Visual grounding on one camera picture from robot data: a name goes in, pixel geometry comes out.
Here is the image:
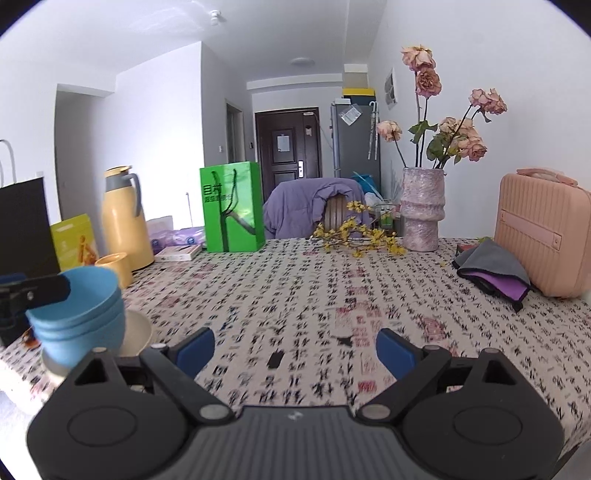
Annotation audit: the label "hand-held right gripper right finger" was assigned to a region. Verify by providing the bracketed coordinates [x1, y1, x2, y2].
[358, 329, 523, 422]

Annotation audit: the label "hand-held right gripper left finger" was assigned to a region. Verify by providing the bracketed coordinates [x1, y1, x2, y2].
[69, 328, 234, 424]

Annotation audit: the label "black paper bag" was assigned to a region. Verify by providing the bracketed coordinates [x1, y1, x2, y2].
[0, 139, 62, 278]

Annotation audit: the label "yellow snack box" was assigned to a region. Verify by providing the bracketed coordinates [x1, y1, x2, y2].
[49, 213, 100, 273]

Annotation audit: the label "yellow mug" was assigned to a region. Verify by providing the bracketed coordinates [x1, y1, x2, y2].
[94, 252, 135, 291]

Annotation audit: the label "yellow thermos jug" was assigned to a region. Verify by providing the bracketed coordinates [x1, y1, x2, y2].
[101, 165, 156, 273]

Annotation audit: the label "white flat box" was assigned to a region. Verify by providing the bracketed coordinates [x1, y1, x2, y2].
[154, 243, 203, 263]

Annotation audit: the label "calligraphy printed tablecloth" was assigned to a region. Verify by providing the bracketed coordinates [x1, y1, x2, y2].
[0, 237, 591, 459]

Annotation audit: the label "purple plastic packet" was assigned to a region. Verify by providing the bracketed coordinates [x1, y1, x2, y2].
[150, 226, 206, 253]

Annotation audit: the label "purple cloth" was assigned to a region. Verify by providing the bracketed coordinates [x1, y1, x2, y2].
[459, 271, 533, 311]

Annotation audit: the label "red flat box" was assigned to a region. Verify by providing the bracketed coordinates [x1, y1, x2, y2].
[455, 237, 494, 255]

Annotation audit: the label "white plastic package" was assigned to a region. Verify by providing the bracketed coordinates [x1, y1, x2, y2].
[146, 215, 174, 236]

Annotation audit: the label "grey cloth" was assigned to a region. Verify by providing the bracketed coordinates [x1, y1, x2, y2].
[452, 239, 532, 288]

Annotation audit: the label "yellow flower branch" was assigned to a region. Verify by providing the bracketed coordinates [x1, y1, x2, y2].
[310, 199, 407, 258]

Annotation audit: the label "pink textured vase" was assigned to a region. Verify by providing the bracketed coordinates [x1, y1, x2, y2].
[399, 167, 447, 253]

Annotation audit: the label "wooden chair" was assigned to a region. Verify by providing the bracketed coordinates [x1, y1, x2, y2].
[322, 193, 359, 232]

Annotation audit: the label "green paper bag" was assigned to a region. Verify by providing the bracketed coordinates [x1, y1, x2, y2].
[199, 161, 267, 254]

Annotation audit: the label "grey dried grass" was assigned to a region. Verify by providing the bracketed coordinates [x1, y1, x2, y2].
[387, 165, 405, 199]

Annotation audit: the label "purple jacket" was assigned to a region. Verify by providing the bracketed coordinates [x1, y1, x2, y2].
[263, 177, 373, 240]

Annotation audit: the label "teal plastic bag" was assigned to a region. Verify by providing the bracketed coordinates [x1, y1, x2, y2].
[351, 171, 382, 195]

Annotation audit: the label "pink hard case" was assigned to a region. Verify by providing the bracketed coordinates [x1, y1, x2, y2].
[493, 167, 591, 299]

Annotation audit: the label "dark entrance door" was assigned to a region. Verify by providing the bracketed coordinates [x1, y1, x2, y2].
[254, 108, 322, 181]

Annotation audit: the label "grey refrigerator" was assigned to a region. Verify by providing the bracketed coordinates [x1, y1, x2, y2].
[329, 99, 382, 186]

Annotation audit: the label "white folded umbrella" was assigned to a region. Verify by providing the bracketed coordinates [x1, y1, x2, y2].
[366, 102, 380, 160]

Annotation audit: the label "grey interior door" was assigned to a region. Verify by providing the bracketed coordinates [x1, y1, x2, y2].
[225, 99, 246, 164]

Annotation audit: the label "yellow and black box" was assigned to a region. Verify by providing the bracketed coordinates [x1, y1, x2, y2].
[342, 86, 376, 103]

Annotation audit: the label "dried pink roses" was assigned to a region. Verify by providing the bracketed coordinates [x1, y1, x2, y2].
[376, 44, 509, 169]

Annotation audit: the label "wire rack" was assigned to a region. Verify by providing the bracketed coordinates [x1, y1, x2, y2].
[366, 191, 403, 230]

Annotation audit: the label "white wall panel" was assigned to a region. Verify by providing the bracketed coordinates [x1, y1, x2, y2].
[383, 67, 398, 111]

